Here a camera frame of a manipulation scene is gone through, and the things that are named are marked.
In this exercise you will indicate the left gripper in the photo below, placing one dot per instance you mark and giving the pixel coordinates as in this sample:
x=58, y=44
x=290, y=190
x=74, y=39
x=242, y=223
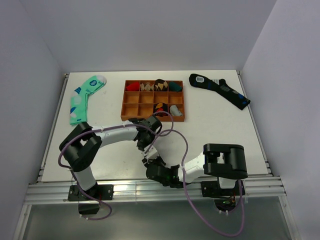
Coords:
x=140, y=146

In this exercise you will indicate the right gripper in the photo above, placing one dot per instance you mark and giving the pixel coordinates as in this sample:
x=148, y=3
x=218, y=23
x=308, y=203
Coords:
x=147, y=162

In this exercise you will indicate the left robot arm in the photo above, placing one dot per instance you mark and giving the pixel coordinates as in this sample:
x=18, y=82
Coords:
x=80, y=147

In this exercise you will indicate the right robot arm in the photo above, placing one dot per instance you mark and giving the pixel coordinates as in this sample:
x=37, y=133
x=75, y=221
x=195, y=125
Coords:
x=227, y=162

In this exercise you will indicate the black red yellow argyle sock roll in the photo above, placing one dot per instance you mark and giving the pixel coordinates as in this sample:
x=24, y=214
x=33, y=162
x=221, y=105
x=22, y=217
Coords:
x=160, y=109

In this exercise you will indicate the wooden compartment tray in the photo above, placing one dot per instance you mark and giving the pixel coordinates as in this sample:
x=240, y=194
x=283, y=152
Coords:
x=139, y=104

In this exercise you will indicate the light grey rolled sock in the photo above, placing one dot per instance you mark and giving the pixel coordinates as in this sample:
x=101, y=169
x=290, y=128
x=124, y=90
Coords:
x=174, y=111

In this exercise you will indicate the beige argyle rolled sock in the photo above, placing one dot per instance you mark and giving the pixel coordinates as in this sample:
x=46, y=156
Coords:
x=146, y=86

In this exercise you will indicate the red rolled sock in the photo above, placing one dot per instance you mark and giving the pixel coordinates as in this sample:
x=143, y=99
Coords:
x=132, y=86

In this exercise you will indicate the black tan argyle rolled sock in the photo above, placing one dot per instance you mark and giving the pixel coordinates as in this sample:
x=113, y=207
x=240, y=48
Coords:
x=160, y=85

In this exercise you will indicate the dark teal rolled sock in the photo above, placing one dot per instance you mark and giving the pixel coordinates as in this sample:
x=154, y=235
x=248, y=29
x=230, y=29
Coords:
x=174, y=87

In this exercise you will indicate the mint green patterned sock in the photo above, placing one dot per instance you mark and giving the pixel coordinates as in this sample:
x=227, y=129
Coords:
x=80, y=97

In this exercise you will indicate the black blue patterned long sock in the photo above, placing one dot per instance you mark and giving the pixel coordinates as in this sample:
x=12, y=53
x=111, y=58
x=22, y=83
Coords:
x=220, y=87

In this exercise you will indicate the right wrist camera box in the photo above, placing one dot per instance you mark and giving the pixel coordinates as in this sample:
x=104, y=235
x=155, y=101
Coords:
x=151, y=154

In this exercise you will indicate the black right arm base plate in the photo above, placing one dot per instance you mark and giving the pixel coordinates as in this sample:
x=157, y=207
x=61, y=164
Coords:
x=212, y=189

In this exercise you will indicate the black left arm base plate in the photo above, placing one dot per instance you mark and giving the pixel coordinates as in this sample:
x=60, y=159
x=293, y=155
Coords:
x=100, y=192

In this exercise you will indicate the aluminium table edge rail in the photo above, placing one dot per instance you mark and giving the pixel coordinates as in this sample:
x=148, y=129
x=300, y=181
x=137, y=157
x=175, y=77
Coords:
x=46, y=193

